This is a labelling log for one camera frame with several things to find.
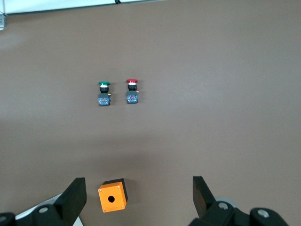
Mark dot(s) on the orange button enclosure box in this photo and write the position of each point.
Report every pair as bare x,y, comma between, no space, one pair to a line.
117,202

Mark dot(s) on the green mushroom push button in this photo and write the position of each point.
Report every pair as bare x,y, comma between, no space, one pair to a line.
103,96

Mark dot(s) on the grey metal edge bracket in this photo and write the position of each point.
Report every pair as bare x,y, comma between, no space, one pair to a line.
2,22

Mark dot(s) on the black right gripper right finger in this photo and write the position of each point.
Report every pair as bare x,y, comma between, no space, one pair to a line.
204,200

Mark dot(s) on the white table frame rail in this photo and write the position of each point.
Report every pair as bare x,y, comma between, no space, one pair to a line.
47,3

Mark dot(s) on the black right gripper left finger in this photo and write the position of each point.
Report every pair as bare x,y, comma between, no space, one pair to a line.
73,200

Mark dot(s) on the red mushroom push button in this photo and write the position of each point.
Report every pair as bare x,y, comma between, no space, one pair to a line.
132,94

